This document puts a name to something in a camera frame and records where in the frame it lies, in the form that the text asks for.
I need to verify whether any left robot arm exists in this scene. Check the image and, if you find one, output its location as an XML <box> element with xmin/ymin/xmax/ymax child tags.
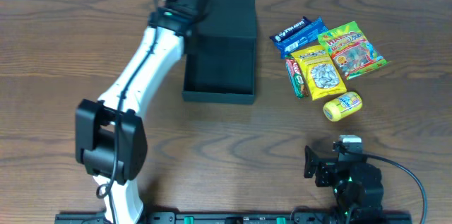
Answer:
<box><xmin>75</xmin><ymin>0</ymin><xmax>208</xmax><ymax>223</ymax></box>

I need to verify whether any blue Oreo cookie pack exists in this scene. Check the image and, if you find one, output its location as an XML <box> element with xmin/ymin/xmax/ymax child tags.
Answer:
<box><xmin>273</xmin><ymin>17</ymin><xmax>328</xmax><ymax>59</ymax></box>

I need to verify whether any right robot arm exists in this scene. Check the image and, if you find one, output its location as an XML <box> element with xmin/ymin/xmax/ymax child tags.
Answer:
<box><xmin>304</xmin><ymin>142</ymin><xmax>383</xmax><ymax>223</ymax></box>

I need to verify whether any green Haribo gummy bag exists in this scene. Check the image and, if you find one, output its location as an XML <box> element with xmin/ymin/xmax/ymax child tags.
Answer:
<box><xmin>317</xmin><ymin>21</ymin><xmax>388</xmax><ymax>80</ymax></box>

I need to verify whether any dark blue Dairy Milk bar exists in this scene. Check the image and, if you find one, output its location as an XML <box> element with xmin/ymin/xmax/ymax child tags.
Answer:
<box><xmin>269</xmin><ymin>16</ymin><xmax>312</xmax><ymax>42</ymax></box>

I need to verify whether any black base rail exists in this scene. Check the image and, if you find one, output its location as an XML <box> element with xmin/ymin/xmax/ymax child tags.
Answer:
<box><xmin>54</xmin><ymin>211</ymin><xmax>412</xmax><ymax>224</ymax></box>

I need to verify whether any yellow plastic candy canister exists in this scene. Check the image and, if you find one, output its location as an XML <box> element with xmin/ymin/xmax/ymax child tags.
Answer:
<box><xmin>323</xmin><ymin>92</ymin><xmax>362</xmax><ymax>122</ymax></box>

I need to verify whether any yellow sunflower seed bag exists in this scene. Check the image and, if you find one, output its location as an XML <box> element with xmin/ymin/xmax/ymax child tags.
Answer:
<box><xmin>292</xmin><ymin>45</ymin><xmax>347</xmax><ymax>100</ymax></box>

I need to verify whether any red green KitKat bar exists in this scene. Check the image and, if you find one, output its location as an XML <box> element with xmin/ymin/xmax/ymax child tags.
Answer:
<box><xmin>285</xmin><ymin>55</ymin><xmax>309</xmax><ymax>99</ymax></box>

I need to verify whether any black gift box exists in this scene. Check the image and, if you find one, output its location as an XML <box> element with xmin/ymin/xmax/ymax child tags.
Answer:
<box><xmin>182</xmin><ymin>0</ymin><xmax>257</xmax><ymax>105</ymax></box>

